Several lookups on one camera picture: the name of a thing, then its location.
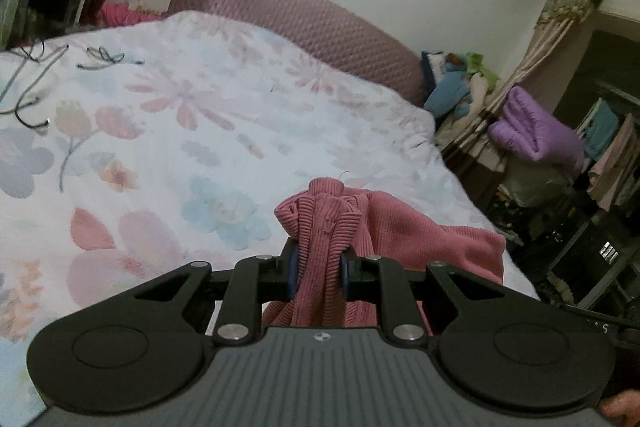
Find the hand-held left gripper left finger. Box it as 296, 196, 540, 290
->
107, 239, 302, 346

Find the purple folded blanket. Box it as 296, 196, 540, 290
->
487, 85, 587, 168

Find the black cable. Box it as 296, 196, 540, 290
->
0, 43, 70, 128
76, 46, 145, 70

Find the striped curtain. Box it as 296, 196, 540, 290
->
439, 0, 607, 170

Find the pale pink hanging garment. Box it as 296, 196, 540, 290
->
586, 113, 637, 209

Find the person's right hand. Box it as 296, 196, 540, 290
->
599, 389, 640, 427

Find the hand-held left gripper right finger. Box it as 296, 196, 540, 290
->
339, 249, 539, 349

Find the floral white blanket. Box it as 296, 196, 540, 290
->
0, 11, 542, 427

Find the pile of blue clothes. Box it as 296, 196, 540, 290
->
421, 50, 500, 124

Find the teal hanging garment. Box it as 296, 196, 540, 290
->
581, 99, 622, 161

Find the pink quilted headboard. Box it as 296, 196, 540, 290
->
167, 0, 430, 106

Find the bright pink cloth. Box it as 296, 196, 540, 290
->
98, 2, 167, 28

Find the pink ribbed garment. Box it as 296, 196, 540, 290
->
262, 177, 507, 339

